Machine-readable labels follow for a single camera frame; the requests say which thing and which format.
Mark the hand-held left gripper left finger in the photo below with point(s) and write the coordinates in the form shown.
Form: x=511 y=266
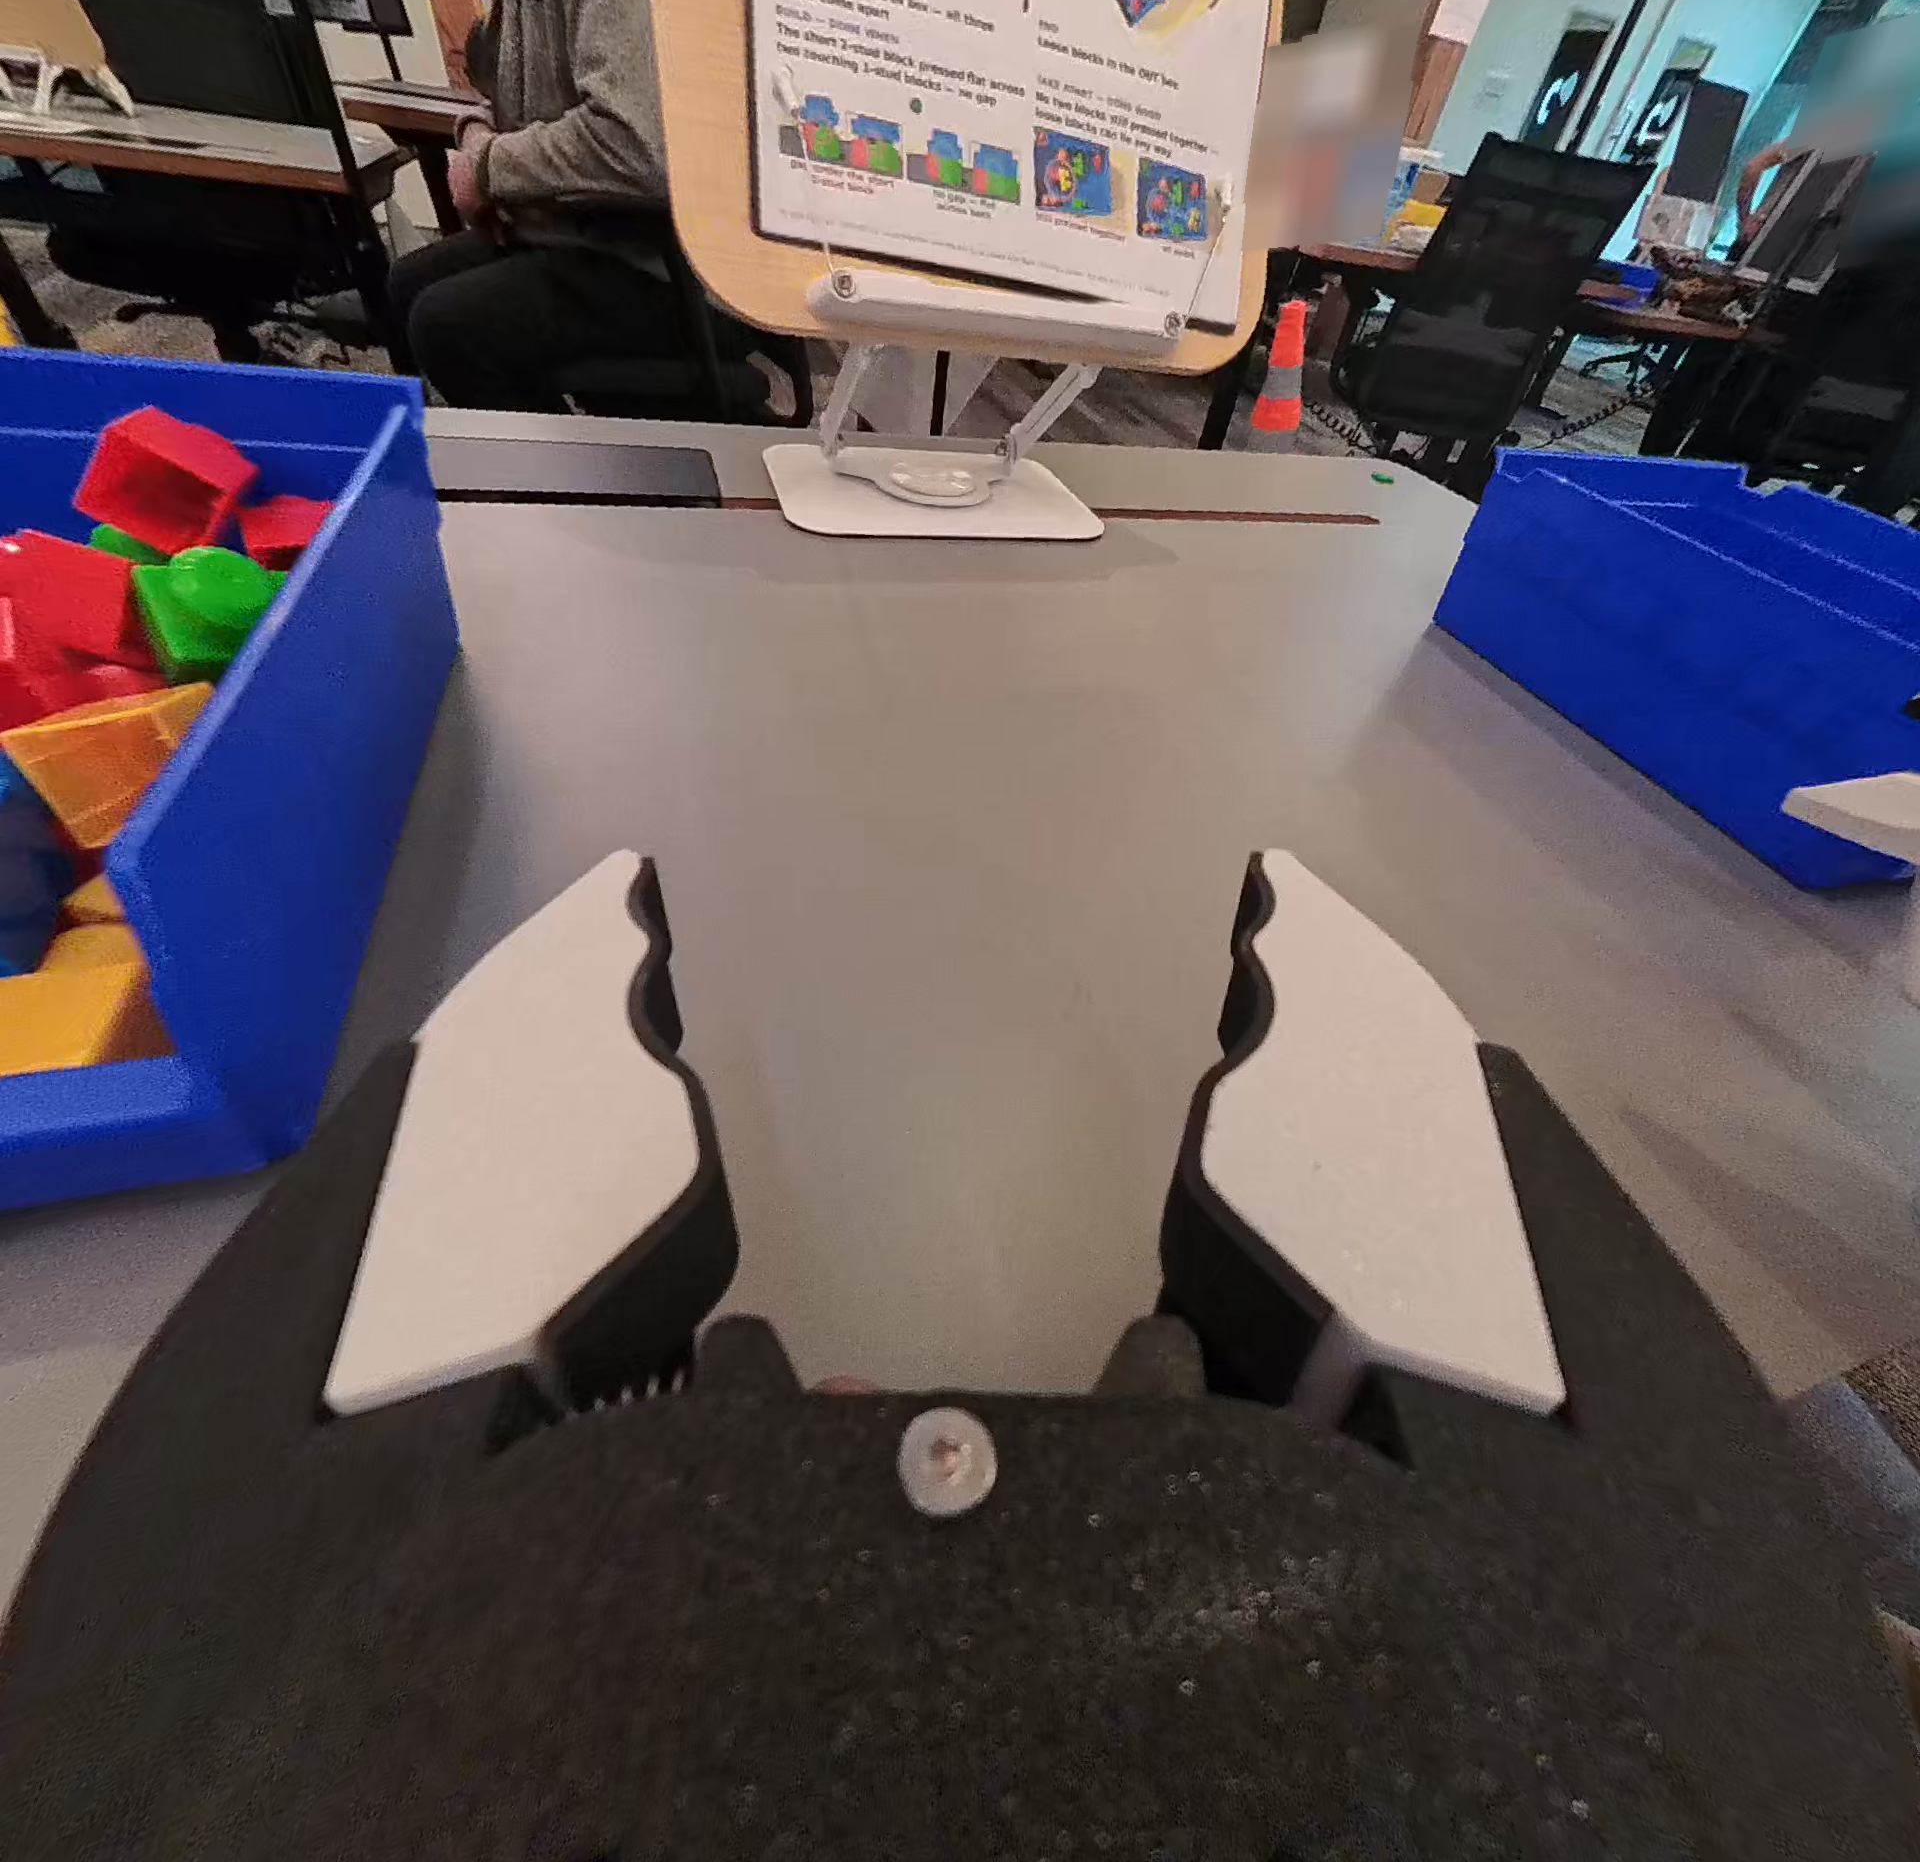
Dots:
x=517 y=1172

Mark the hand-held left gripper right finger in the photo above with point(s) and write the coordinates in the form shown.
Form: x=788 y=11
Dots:
x=1381 y=1172

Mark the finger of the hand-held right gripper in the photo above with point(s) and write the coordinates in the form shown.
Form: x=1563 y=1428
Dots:
x=1877 y=813

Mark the blue plastic bin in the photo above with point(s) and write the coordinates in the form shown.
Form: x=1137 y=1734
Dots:
x=330 y=813
x=1680 y=649

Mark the pile of colourful toy blocks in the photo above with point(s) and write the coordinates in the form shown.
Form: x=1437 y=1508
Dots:
x=107 y=753

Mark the black office chair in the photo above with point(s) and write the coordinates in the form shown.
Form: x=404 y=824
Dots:
x=1846 y=392
x=1501 y=273

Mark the orange traffic cone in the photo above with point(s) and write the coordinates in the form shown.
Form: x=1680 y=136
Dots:
x=1282 y=379

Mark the white document stand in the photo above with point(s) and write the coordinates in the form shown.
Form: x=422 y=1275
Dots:
x=931 y=506

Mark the wooden clipboard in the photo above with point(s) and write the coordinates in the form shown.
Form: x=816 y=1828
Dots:
x=697 y=183

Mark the printed instruction sheet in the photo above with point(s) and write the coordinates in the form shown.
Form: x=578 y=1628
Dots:
x=991 y=92

